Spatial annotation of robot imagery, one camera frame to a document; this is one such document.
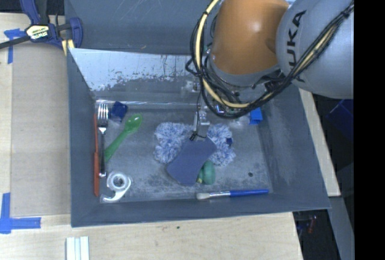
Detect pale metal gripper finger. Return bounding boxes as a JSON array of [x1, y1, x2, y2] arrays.
[[197, 121, 211, 138], [194, 110, 208, 132]]

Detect blue-grey pad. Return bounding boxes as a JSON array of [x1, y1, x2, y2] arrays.
[[166, 135, 218, 187]]

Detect bright blue small block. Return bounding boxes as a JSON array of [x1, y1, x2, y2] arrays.
[[248, 107, 263, 125]]

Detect blue and white fluffy cloth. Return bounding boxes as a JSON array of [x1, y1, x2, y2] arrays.
[[153, 122, 237, 167]]

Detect green toy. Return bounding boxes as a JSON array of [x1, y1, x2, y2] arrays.
[[196, 160, 217, 185]]

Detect green plastic spoon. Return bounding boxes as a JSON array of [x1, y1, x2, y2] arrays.
[[103, 113, 143, 163]]

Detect dark blue small block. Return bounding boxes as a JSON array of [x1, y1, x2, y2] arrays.
[[110, 101, 128, 122]]

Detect silver metal fork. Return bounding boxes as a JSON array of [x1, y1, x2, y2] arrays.
[[97, 103, 109, 178]]

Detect clear tape dispenser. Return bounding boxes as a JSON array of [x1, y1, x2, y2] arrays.
[[100, 170, 132, 203]]

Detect grey metal bin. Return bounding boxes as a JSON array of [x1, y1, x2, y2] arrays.
[[63, 0, 332, 228]]

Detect orange-red flat stick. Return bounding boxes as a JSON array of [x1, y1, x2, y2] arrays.
[[93, 113, 100, 197]]

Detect blue-handled paintbrush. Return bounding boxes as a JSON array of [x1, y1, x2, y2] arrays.
[[196, 188, 270, 201]]

